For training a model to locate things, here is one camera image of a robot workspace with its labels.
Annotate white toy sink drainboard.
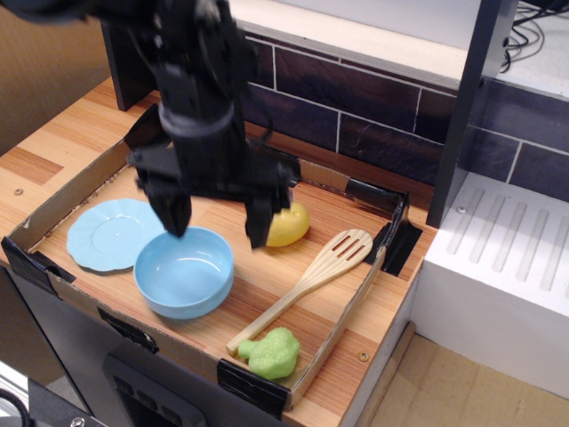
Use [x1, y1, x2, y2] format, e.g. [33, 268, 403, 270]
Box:
[411, 173, 568, 397]

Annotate dark vertical post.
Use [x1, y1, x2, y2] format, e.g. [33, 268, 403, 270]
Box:
[427, 0, 517, 228]
[101, 22, 156, 111]

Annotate yellow toy potato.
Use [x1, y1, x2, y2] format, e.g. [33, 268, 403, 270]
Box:
[266, 202, 310, 247]

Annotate black toy oven front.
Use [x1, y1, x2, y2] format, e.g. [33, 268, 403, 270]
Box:
[1, 270, 283, 426]

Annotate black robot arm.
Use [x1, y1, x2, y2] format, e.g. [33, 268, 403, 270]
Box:
[4, 1, 294, 248]

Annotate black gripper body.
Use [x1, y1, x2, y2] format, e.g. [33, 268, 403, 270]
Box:
[126, 104, 293, 207]

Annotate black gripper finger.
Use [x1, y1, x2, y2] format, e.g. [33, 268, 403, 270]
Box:
[145, 185, 191, 237]
[245, 193, 292, 249]

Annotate light blue scalloped plate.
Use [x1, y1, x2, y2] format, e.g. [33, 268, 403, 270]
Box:
[67, 198, 164, 272]

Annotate green toy broccoli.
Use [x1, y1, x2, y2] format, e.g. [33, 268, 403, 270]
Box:
[237, 327, 301, 380]

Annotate black cables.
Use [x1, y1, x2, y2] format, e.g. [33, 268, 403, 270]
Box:
[500, 0, 569, 75]

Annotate wooden slotted spatula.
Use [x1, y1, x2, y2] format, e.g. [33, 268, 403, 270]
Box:
[226, 229, 373, 356]

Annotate taped cardboard fence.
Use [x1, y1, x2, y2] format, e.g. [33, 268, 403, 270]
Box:
[1, 102, 424, 421]

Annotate light blue bowl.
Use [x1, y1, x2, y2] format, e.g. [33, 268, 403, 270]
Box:
[133, 227, 234, 320]

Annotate dark vertical post left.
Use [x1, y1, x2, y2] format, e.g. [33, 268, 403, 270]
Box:
[101, 22, 156, 111]

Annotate dark vertical post right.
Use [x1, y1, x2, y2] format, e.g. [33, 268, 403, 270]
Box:
[427, 0, 517, 228]

